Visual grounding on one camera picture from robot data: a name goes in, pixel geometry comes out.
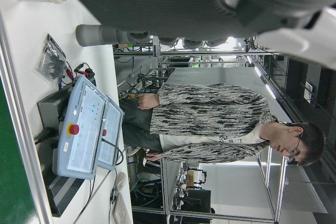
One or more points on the black vented unit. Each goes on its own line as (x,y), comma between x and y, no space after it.
(63,192)

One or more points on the white computer mouse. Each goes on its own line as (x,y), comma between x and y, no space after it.
(120,180)

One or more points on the large grey teach pendant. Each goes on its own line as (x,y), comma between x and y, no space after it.
(84,129)

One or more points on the small grey teach pendant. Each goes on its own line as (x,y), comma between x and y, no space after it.
(111,129)

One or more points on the grey stepped cylinder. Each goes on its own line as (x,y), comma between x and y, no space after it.
(92,35)

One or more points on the red black clip leads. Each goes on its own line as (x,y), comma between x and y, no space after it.
(84,71)

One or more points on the grey metal box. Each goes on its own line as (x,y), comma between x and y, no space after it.
(50,108)

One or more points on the white keyboard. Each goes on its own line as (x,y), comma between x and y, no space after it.
(122,208)

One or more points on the person in patterned shirt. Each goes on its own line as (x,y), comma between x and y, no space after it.
(210,108)

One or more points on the plastic bag of black parts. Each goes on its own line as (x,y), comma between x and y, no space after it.
(51,61)

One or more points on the aluminium shelf rack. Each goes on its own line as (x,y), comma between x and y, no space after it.
(278,182)

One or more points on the green table surface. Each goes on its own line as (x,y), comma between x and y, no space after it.
(26,142)

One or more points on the left robot hand grey white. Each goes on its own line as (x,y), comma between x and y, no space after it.
(170,6)

